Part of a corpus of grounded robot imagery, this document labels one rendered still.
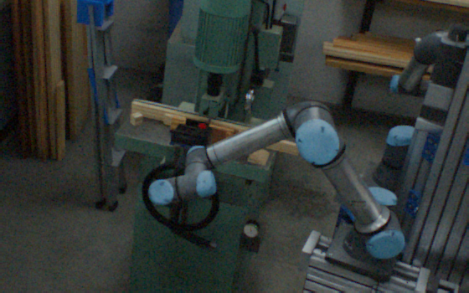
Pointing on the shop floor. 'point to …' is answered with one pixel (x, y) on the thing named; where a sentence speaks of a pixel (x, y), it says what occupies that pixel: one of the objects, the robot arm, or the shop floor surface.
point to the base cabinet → (153, 241)
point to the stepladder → (100, 25)
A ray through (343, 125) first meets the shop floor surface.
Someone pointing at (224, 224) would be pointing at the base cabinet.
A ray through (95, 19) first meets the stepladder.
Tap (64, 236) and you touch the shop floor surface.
